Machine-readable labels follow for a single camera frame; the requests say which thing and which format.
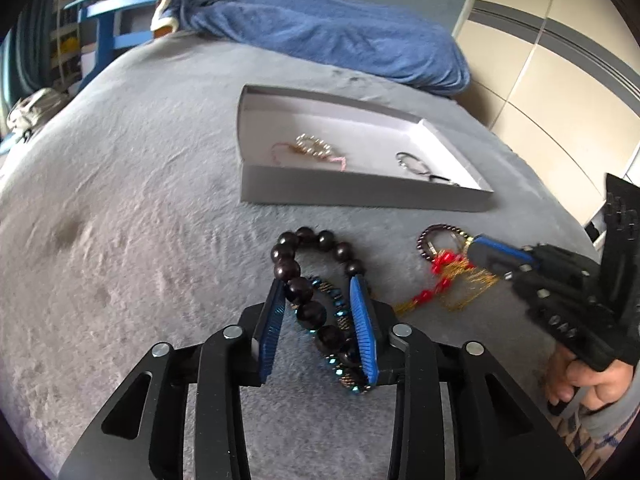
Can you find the silver bangle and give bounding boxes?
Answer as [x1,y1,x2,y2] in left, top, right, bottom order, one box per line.
[395,152,432,177]

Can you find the red bead gold tassel charm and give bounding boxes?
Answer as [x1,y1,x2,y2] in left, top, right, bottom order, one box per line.
[394,249,499,316]

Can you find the blue crystal bead bracelet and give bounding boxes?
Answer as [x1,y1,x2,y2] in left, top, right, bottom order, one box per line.
[294,274,374,396]

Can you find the large dark wooden bead bracelet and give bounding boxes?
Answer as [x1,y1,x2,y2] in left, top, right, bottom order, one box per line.
[270,225,369,366]

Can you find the blue wooden desk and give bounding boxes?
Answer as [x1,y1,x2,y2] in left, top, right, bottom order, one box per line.
[64,0,158,90]

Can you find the blue blanket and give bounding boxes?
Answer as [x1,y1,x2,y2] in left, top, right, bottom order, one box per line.
[152,0,471,96]

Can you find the cream wardrobe with grey stripes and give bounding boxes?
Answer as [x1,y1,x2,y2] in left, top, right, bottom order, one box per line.
[456,0,639,224]

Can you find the grey cardboard tray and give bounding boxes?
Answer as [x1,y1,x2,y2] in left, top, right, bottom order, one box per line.
[236,86,494,211]

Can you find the right hand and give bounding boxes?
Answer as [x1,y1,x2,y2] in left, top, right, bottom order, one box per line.
[544,344,634,411]

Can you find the grey bag on floor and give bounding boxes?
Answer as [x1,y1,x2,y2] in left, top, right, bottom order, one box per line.
[6,88,70,142]

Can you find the pearl bracelet pink cord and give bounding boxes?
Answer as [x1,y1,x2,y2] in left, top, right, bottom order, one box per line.
[270,132,350,174]

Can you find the grey sleeve right forearm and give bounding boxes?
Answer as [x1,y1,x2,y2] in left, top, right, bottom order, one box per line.
[549,393,637,478]

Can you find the white shelf rack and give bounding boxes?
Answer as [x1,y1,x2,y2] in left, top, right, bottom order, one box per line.
[50,0,81,92]

